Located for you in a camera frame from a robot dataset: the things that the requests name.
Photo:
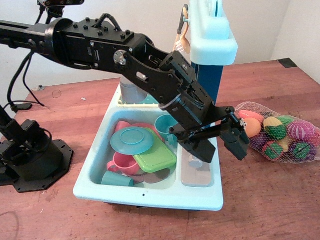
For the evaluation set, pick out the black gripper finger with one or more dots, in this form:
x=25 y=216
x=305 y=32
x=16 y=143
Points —
x=233 y=133
x=203 y=149

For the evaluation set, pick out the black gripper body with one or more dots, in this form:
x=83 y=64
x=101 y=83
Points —
x=194 y=110

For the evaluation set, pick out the grey toy faucet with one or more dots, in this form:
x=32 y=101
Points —
x=131 y=94

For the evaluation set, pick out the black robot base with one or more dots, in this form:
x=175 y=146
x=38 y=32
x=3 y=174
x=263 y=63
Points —
x=30 y=159

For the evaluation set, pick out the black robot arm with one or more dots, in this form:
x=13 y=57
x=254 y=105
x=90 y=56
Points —
x=168 y=77

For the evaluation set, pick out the orange toy fruit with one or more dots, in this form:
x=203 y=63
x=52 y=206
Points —
x=253 y=127

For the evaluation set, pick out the teal cup upright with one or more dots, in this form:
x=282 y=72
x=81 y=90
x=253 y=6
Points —
x=163 y=124

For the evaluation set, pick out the green toy cutting board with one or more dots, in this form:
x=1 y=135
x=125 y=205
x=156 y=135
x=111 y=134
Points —
x=157 y=158

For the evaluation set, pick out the mesh bag of toy food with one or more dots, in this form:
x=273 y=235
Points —
x=283 y=138

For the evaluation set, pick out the white toy brush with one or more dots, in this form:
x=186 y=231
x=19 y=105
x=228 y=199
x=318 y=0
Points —
x=178 y=46

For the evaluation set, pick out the beige toy spoon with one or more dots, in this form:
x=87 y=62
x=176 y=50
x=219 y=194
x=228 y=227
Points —
x=184 y=41

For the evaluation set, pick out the teal toy plate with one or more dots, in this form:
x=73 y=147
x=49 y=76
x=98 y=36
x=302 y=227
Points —
x=132 y=140

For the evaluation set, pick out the blue toy shelf tower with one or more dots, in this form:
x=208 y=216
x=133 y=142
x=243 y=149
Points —
x=213 y=45

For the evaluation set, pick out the light blue toy sink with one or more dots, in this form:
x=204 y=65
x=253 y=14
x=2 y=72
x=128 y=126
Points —
x=191 y=185

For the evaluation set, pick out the cream dish rack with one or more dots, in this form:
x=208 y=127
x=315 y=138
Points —
x=148 y=102

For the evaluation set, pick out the pink toy plate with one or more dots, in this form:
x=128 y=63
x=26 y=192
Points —
x=124 y=124

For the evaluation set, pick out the pink toy cup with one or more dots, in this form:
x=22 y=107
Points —
x=123 y=163

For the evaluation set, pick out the teal cup lying front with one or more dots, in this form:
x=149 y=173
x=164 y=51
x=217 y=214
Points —
x=114 y=179

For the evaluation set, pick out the black table corner bracket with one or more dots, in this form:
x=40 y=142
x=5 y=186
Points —
x=287 y=63

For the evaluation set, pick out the camera on stand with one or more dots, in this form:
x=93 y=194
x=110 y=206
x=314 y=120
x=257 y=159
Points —
x=55 y=8

